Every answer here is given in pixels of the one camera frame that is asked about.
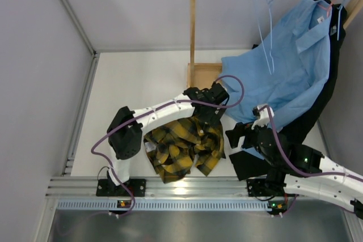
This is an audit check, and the purple cable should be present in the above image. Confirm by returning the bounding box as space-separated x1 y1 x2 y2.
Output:
91 75 245 216
256 104 363 186

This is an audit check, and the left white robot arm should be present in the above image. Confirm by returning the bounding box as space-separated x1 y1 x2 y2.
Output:
107 83 229 196

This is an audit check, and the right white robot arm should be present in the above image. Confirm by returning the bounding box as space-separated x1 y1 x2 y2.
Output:
226 122 362 218

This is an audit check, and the slotted cable duct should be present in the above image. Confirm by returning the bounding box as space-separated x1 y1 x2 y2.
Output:
57 199 286 212

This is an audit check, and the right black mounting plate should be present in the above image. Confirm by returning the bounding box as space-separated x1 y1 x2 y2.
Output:
246 178 285 201

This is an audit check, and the yellow black plaid shirt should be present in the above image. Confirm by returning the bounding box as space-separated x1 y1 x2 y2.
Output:
143 117 226 184

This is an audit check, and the black mounting plate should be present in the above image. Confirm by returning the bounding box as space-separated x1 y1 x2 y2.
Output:
96 179 146 197
246 178 285 201

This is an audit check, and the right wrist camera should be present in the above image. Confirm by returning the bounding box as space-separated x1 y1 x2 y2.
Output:
252 104 275 130

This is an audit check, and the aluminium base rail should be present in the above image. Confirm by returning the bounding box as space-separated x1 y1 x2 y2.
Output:
45 176 352 197

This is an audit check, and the black garment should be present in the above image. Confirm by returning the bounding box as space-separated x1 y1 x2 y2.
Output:
228 0 348 181

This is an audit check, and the light blue wire hanger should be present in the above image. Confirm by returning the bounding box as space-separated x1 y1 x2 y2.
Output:
252 0 283 75

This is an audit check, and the blue wire hanger right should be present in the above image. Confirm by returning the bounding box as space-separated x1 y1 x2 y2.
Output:
336 0 358 41

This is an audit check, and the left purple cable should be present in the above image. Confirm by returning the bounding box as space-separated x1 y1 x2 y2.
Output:
91 75 245 216

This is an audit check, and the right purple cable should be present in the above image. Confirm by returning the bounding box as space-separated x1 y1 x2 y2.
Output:
256 104 363 186

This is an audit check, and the light blue shirt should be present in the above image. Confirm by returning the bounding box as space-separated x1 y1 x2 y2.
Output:
218 0 333 160

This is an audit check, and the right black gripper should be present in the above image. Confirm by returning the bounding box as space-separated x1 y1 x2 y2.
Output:
226 118 278 167

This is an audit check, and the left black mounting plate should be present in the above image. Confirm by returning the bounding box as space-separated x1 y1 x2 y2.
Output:
96 179 146 197

